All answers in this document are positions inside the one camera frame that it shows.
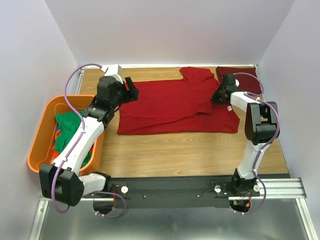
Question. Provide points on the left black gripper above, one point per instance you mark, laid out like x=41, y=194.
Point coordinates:
x=131, y=95

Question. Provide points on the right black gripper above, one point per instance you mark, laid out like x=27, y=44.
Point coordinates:
x=214, y=96

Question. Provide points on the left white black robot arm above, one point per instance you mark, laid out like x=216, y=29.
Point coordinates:
x=61, y=181

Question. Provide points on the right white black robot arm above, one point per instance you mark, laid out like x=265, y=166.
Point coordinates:
x=261, y=128

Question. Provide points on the folded dark red t shirt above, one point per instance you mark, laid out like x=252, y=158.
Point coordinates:
x=246, y=83

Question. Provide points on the green t shirt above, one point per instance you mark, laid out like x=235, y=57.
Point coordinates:
x=67, y=125

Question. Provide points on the orange plastic basket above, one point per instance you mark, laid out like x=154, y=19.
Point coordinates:
x=42, y=148

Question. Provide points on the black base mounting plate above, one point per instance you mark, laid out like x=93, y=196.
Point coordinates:
x=178, y=192

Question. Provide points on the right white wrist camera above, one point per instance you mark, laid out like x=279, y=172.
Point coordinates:
x=237, y=83

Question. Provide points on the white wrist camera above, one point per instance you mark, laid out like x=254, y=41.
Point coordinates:
x=113, y=70
x=237, y=83

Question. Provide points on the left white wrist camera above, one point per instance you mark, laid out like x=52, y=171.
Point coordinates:
x=113, y=70

